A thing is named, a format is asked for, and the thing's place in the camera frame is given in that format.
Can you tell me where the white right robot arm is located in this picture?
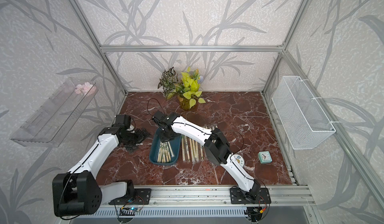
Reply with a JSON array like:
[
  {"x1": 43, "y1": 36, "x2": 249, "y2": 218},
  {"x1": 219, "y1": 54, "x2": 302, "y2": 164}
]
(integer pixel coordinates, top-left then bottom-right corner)
[{"x1": 152, "y1": 111, "x2": 261, "y2": 199}]

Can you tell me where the teal plastic storage box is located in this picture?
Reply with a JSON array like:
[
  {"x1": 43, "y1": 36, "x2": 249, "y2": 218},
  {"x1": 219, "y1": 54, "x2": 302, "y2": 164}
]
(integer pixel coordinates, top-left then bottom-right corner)
[{"x1": 149, "y1": 128, "x2": 181, "y2": 165}]

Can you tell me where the white wire mesh basket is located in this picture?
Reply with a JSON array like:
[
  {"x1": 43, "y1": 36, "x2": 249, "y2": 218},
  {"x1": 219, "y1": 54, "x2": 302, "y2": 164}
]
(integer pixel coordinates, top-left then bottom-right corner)
[{"x1": 272, "y1": 76, "x2": 336, "y2": 150}]

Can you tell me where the artificial green potted plant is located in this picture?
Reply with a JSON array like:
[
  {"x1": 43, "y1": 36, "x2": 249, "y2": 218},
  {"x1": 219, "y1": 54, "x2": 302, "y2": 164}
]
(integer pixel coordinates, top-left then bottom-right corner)
[{"x1": 158, "y1": 67, "x2": 206, "y2": 110}]

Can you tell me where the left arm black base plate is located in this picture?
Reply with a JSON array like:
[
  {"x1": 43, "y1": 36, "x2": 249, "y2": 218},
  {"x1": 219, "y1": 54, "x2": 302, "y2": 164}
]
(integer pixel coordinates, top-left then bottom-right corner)
[{"x1": 108, "y1": 189, "x2": 152, "y2": 206}]

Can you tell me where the aluminium front rail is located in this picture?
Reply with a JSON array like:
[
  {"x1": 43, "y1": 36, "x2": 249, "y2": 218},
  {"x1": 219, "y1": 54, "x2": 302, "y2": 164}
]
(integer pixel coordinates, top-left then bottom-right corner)
[{"x1": 62, "y1": 185, "x2": 316, "y2": 208}]

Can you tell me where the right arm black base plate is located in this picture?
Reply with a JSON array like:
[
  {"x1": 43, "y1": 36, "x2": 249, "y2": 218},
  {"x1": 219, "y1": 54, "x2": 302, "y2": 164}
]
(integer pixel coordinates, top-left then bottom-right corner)
[{"x1": 230, "y1": 187, "x2": 272, "y2": 205}]

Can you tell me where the clear acrylic wall shelf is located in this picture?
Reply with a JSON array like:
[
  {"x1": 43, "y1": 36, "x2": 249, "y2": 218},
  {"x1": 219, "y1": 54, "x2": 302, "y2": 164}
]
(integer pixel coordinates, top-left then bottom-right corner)
[{"x1": 10, "y1": 78, "x2": 98, "y2": 147}]

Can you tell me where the round canister with green label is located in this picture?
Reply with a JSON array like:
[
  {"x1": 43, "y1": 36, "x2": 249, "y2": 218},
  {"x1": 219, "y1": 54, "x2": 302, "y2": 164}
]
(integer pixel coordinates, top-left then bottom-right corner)
[{"x1": 232, "y1": 154, "x2": 245, "y2": 167}]

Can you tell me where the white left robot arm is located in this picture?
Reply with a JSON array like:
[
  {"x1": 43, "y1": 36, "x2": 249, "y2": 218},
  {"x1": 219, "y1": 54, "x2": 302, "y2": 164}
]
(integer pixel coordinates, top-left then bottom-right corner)
[{"x1": 52, "y1": 114, "x2": 150, "y2": 218}]

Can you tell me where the pink artificial flower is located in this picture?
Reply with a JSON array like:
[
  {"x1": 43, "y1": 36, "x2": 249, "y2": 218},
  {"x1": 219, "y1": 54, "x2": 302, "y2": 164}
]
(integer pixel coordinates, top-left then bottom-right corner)
[{"x1": 74, "y1": 82, "x2": 97, "y2": 96}]

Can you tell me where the small teal alarm clock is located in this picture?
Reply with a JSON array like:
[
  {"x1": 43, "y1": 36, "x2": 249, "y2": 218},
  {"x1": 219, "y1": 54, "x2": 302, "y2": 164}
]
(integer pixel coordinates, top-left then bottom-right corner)
[{"x1": 258, "y1": 151, "x2": 273, "y2": 164}]

